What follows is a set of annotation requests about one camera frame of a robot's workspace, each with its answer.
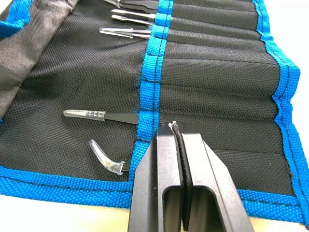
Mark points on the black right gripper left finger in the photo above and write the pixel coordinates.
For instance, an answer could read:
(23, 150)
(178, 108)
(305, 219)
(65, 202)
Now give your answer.
(154, 183)

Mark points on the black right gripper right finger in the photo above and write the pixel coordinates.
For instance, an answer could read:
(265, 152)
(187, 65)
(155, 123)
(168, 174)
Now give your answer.
(212, 174)

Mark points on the black tweezers curved clear cap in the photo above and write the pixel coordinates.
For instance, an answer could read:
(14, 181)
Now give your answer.
(106, 161)

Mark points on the black tweezers straight clear cap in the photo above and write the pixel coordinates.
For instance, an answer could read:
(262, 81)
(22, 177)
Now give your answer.
(101, 116)

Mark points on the black tool roll blue trim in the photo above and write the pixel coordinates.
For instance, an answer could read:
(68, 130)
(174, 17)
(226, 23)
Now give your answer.
(207, 79)

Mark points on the silver tweezers clear cap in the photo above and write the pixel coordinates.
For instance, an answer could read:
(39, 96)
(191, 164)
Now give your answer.
(123, 32)

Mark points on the silver tweezers flat tips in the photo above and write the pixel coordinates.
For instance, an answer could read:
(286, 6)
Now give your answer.
(134, 15)

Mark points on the black tweezers wide body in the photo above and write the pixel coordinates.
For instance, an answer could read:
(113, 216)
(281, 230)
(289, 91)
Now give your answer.
(137, 4)

